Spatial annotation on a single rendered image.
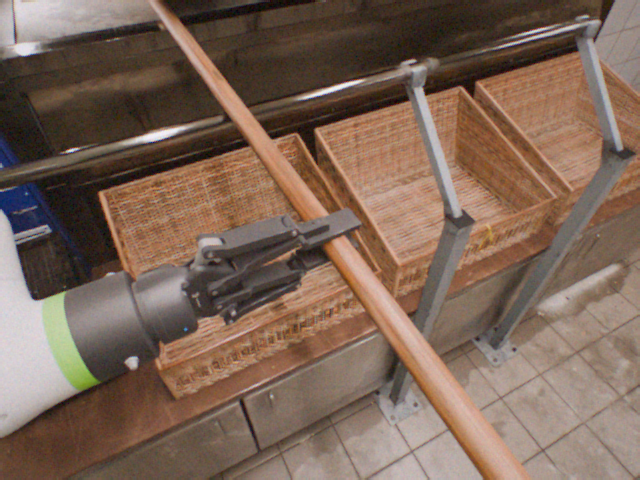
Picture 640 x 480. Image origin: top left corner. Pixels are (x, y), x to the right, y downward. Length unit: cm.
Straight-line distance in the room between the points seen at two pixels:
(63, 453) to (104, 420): 9
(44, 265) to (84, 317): 68
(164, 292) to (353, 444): 127
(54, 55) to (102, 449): 82
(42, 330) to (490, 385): 158
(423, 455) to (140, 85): 140
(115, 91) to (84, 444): 78
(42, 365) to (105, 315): 6
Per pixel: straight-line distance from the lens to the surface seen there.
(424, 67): 88
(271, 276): 47
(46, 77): 106
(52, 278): 106
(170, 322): 42
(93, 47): 104
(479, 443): 38
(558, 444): 180
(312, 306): 98
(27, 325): 43
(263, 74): 116
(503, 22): 160
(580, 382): 195
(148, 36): 104
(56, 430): 116
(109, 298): 42
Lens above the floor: 154
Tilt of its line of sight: 48 degrees down
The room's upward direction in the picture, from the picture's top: straight up
